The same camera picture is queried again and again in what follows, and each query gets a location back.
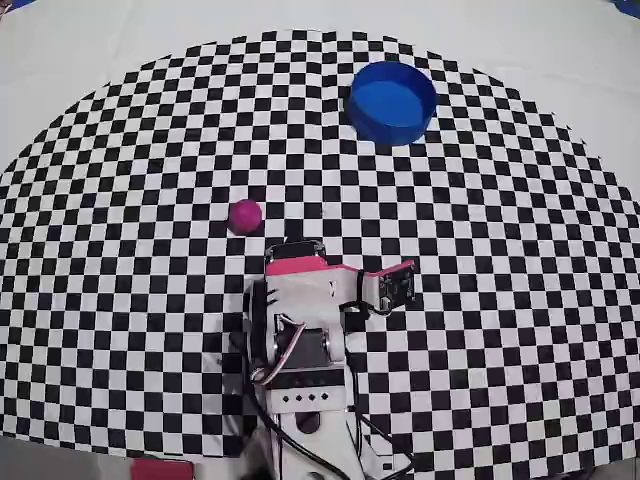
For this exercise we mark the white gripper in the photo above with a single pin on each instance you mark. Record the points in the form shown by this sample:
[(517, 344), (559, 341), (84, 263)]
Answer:
[(294, 252)]

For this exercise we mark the pink faceted ball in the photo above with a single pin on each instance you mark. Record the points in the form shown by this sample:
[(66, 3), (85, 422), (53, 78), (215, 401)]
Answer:
[(245, 216)]

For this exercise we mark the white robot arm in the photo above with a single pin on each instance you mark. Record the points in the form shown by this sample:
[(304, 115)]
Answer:
[(305, 407)]

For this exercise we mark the blue round box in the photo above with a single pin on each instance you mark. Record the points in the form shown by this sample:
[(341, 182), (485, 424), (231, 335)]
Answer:
[(392, 100)]

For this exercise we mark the checkerboard print white sheet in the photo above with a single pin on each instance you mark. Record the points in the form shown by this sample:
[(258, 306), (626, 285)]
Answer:
[(150, 150)]

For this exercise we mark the red rectangular block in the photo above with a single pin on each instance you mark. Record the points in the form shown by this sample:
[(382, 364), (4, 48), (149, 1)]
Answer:
[(162, 471)]

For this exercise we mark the blue tape strip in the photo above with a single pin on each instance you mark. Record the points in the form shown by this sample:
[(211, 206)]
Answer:
[(9, 3), (631, 5)]

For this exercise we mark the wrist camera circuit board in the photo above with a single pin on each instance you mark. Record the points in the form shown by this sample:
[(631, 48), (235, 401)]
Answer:
[(397, 287)]

